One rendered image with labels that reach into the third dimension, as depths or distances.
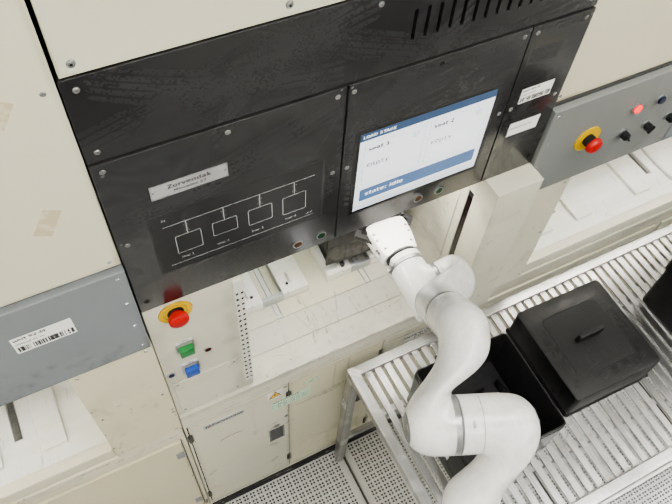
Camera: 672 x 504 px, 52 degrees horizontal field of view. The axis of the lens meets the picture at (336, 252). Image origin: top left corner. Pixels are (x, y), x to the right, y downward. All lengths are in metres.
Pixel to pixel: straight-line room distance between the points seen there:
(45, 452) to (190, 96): 1.12
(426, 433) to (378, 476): 1.49
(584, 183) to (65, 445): 1.68
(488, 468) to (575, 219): 1.16
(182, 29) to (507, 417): 0.77
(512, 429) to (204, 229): 0.60
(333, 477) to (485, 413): 1.51
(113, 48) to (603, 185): 1.78
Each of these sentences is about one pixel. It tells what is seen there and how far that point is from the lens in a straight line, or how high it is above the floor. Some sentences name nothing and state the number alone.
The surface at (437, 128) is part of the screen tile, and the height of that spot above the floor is 1.63.
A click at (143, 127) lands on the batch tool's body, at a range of 0.98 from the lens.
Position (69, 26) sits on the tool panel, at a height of 2.02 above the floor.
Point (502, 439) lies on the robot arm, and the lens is 1.20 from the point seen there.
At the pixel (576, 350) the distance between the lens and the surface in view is 2.01.
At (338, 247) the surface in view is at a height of 1.02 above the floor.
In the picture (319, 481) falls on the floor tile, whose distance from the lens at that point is 2.63.
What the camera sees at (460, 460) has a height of 0.90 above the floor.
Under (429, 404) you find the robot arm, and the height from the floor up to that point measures 1.47.
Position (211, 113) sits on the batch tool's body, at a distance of 1.01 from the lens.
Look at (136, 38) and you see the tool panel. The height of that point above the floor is 1.98.
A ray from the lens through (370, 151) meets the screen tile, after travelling 1.23.
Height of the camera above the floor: 2.53
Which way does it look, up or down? 56 degrees down
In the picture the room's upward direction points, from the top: 5 degrees clockwise
